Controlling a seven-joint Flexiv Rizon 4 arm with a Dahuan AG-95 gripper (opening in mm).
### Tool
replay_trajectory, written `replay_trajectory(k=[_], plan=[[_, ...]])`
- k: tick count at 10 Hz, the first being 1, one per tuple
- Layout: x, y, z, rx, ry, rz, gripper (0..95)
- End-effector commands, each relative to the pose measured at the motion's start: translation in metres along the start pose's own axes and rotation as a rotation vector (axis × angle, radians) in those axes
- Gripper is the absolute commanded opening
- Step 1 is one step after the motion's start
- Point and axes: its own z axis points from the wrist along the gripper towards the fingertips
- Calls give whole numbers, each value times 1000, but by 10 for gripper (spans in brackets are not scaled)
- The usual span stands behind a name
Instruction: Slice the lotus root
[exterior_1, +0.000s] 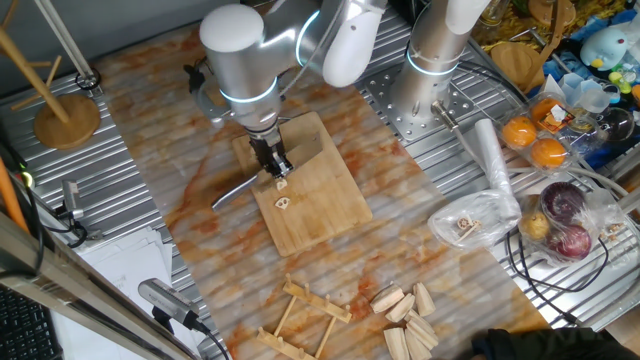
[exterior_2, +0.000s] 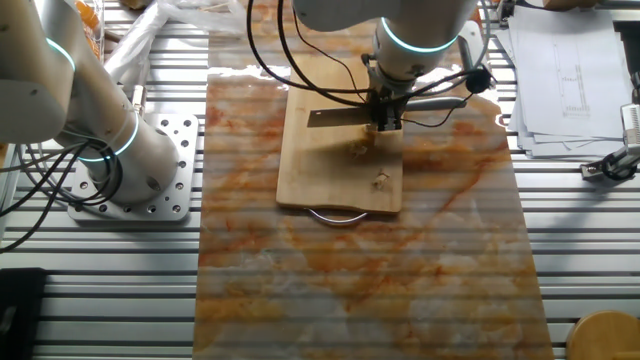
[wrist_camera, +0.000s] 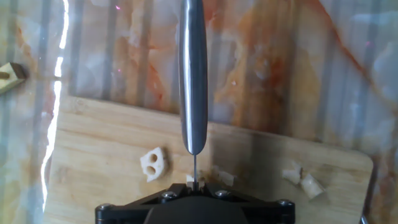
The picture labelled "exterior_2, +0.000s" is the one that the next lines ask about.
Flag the stack of white papers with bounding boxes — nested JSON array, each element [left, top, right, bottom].
[[494, 4, 635, 160]]

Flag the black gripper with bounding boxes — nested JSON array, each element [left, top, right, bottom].
[[367, 74, 409, 133]]

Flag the steel cleaver knife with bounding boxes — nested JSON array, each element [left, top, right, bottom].
[[306, 96, 469, 129]]

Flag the black base cable bundle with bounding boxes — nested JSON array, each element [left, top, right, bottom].
[[0, 139, 124, 254]]

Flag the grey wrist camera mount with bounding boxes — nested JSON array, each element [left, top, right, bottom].
[[457, 19, 494, 95]]

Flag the metal cable connector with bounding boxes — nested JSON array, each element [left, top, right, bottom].
[[130, 84, 148, 117]]

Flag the orange marble pattern mat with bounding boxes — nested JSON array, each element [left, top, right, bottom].
[[192, 0, 555, 360]]

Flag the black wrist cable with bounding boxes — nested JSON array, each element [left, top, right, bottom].
[[245, 0, 496, 129]]

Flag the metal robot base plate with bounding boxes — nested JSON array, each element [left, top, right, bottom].
[[67, 113, 200, 223]]

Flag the clear plastic bag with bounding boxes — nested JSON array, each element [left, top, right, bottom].
[[102, 0, 250, 87]]

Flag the black box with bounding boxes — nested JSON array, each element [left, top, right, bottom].
[[0, 267, 49, 360]]

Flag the orange fruit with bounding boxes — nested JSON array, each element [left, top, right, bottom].
[[73, 0, 104, 61]]

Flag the wooden cutting board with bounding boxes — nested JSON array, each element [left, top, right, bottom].
[[275, 54, 406, 227]]

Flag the clear plastic fruit tray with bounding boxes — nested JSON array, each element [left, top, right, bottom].
[[69, 0, 107, 64]]

